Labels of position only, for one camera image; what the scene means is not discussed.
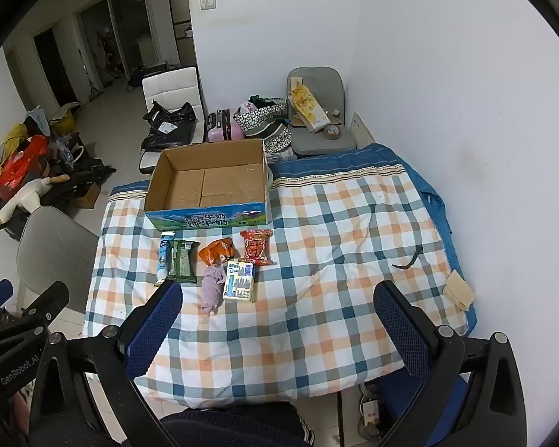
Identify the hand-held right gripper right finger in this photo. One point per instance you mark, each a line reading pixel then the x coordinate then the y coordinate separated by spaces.
pixel 400 330

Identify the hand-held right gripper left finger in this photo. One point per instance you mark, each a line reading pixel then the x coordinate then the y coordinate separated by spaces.
pixel 151 330

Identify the blue white snack tube packet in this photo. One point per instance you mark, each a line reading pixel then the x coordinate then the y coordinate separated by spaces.
pixel 165 258

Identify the purple sock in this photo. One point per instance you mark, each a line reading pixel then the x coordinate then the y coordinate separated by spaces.
pixel 213 286

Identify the green snack packet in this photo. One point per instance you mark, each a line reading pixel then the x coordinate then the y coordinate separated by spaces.
pixel 182 260

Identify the white blue tissue pack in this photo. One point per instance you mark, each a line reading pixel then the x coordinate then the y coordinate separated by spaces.
pixel 238 281

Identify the orange snack packet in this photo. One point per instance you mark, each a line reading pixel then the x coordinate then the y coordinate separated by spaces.
pixel 216 251

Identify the red snack packet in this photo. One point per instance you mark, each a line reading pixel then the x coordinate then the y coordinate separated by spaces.
pixel 256 247

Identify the grey round-backed chair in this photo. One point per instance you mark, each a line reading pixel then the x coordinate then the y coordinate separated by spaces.
pixel 51 247

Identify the blue seat cushion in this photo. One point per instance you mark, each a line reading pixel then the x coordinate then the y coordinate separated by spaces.
pixel 403 396

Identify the beige folded cloth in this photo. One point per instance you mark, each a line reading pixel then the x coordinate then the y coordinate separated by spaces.
pixel 459 291

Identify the white power strip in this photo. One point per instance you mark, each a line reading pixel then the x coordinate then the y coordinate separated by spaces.
pixel 370 409

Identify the plaid blanket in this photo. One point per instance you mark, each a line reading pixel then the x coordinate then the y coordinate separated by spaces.
pixel 321 288

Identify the white goose plush toy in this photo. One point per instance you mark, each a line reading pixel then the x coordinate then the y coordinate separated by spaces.
pixel 30 195

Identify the small cardboard box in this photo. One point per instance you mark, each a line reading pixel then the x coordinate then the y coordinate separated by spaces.
pixel 86 197

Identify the person's dark trouser leg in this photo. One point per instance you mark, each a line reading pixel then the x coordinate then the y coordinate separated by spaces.
pixel 233 426

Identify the red plastic bag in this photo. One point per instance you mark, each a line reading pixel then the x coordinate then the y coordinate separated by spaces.
pixel 21 163

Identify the yellow cloth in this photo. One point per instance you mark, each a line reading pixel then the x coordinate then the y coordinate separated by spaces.
pixel 7 142

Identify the yellow bag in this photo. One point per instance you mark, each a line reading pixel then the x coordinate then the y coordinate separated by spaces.
pixel 64 123

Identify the blue quilt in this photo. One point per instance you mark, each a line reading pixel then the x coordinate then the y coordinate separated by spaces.
pixel 354 156

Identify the white board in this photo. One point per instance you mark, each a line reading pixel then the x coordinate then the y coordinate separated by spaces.
pixel 359 128

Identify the black plastic bag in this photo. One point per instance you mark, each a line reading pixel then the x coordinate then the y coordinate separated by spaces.
pixel 167 123

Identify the brown tape roll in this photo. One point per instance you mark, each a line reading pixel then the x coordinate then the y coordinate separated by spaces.
pixel 332 133

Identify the pink suitcase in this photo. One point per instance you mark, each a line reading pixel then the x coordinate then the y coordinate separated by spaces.
pixel 221 125

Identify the black white patterned bag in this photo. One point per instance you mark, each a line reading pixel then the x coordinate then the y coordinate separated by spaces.
pixel 265 123

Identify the yellow printed snack box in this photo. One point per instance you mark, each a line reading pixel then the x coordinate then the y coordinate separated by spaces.
pixel 307 107

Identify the white chair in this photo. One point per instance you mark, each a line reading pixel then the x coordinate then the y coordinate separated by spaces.
pixel 172 84

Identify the grey folding chair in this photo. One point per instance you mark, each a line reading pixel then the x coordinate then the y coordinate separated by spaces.
pixel 326 84

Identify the sliding glass door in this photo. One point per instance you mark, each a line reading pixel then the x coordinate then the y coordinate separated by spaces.
pixel 121 32

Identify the white wall switch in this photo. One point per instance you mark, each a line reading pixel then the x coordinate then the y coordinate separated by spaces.
pixel 208 2

